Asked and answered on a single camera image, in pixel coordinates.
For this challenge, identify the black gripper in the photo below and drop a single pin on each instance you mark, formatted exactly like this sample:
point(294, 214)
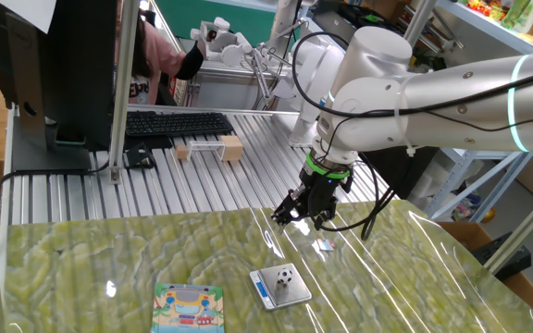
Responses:
point(324, 189)

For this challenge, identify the small soccer ball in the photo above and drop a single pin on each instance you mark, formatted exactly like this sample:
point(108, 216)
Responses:
point(284, 276)

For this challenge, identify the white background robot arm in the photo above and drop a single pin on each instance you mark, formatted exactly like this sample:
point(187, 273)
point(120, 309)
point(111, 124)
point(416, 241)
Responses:
point(315, 78)

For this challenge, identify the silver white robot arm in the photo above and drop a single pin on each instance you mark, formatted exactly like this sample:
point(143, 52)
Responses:
point(456, 106)

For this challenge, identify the forearm in black sleeve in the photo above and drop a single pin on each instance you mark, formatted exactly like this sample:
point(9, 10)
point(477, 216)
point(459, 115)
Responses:
point(188, 62)

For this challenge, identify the silver background robot link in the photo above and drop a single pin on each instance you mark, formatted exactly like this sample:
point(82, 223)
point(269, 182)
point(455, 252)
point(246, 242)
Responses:
point(285, 23)

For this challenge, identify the silver digital pocket scale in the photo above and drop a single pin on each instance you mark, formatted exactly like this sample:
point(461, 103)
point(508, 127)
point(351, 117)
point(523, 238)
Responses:
point(294, 293)

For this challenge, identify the loose jigsaw puzzle piece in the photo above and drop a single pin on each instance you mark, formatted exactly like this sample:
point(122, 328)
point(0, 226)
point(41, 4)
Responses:
point(325, 245)

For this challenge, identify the cartoon bus jigsaw board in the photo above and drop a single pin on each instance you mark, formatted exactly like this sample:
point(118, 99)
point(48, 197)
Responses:
point(188, 307)

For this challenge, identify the black keyboard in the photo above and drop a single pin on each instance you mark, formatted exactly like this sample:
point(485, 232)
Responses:
point(178, 123)

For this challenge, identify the colourful toy bag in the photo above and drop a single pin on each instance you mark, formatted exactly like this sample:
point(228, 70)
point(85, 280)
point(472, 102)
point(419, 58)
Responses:
point(466, 207)

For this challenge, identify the white haptic control device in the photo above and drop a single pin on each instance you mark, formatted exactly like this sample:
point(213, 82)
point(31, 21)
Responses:
point(229, 51)

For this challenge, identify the yellow ball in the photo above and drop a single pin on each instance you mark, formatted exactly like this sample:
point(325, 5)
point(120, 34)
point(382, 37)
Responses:
point(488, 215)

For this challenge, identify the grey equipment case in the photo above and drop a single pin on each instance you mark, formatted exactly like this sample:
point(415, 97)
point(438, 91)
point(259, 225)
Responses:
point(329, 20)

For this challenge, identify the black box device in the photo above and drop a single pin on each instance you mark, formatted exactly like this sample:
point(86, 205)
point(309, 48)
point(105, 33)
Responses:
point(502, 256)

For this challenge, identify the green marble pattern mat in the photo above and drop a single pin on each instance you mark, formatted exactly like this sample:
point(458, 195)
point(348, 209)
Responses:
point(109, 259)

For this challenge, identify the black tool case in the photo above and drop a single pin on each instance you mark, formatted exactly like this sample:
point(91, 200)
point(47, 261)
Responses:
point(363, 13)

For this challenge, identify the person in pink shirt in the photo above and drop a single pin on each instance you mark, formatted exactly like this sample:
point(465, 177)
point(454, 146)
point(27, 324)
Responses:
point(155, 60)

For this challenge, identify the green partition panel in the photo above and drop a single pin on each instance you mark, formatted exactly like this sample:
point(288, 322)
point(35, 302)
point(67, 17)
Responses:
point(174, 14)

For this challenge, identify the black phone teal case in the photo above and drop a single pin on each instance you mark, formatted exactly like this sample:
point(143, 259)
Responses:
point(70, 139)

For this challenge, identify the grey metal shelf rack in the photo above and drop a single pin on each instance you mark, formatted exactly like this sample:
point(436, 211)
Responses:
point(488, 25)

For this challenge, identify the black computer monitor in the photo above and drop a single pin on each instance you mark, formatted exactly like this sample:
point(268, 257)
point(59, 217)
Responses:
point(77, 69)

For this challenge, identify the colourful toy pile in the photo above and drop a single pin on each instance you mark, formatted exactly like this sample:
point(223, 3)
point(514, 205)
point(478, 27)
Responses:
point(484, 7)

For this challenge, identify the green juice carton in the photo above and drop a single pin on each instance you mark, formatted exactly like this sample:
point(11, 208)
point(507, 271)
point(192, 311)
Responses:
point(516, 11)

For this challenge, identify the white plastic bottle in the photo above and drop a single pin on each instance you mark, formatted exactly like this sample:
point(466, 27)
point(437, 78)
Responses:
point(532, 16)

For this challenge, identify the white paper sheet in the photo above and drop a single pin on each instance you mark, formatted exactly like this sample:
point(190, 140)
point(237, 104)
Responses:
point(30, 11)

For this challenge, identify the small black bracket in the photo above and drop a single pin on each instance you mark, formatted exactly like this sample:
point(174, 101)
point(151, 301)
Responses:
point(139, 157)

